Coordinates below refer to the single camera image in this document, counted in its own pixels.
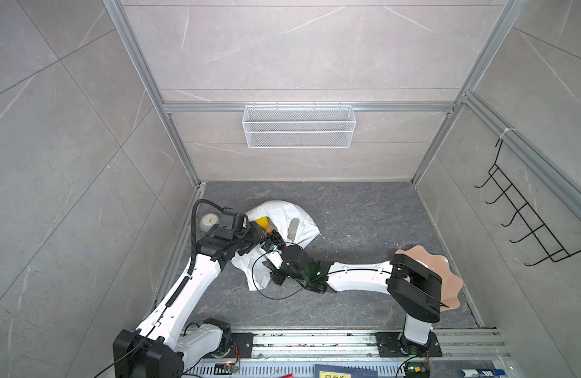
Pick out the yellow fake lemon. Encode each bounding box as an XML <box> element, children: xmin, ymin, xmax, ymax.
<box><xmin>255</xmin><ymin>217</ymin><xmax>271</xmax><ymax>232</ymax></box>

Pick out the white plastic bag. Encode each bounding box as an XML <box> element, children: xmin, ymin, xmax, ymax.
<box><xmin>231</xmin><ymin>200</ymin><xmax>320</xmax><ymax>291</ymax></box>

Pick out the pink scalloped plate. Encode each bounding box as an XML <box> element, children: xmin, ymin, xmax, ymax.
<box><xmin>396</xmin><ymin>246</ymin><xmax>464</xmax><ymax>312</ymax></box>

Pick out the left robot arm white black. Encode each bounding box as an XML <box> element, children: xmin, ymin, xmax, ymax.
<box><xmin>113</xmin><ymin>209</ymin><xmax>273</xmax><ymax>377</ymax></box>

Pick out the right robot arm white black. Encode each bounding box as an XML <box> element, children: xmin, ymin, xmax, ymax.
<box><xmin>257</xmin><ymin>243</ymin><xmax>446</xmax><ymax>351</ymax></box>

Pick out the small white round clock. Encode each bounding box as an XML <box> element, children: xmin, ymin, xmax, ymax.
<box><xmin>199</xmin><ymin>213</ymin><xmax>219</xmax><ymax>233</ymax></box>

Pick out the blue yellow box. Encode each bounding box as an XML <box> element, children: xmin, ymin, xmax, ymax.
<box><xmin>314</xmin><ymin>365</ymin><xmax>378</xmax><ymax>378</ymax></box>

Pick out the green circuit board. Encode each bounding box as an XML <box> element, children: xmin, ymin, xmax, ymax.
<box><xmin>404</xmin><ymin>362</ymin><xmax>431</xmax><ymax>378</ymax></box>

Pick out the blue marker pen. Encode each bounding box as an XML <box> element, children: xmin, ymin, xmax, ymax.
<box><xmin>461</xmin><ymin>369</ymin><xmax>506</xmax><ymax>378</ymax></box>

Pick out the black corrugated cable hose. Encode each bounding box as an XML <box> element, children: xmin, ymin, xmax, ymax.
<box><xmin>188</xmin><ymin>198</ymin><xmax>224</xmax><ymax>275</ymax></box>

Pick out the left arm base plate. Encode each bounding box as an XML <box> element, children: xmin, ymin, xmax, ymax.
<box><xmin>208</xmin><ymin>332</ymin><xmax>256</xmax><ymax>359</ymax></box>

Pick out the white wire mesh basket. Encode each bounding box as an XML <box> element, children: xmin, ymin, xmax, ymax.
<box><xmin>242</xmin><ymin>105</ymin><xmax>357</xmax><ymax>149</ymax></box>

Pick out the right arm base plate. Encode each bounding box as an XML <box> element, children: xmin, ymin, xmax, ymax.
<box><xmin>375</xmin><ymin>332</ymin><xmax>443</xmax><ymax>358</ymax></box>

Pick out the black wire hook rack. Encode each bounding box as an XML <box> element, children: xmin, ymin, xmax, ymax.
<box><xmin>474</xmin><ymin>139</ymin><xmax>581</xmax><ymax>267</ymax></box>

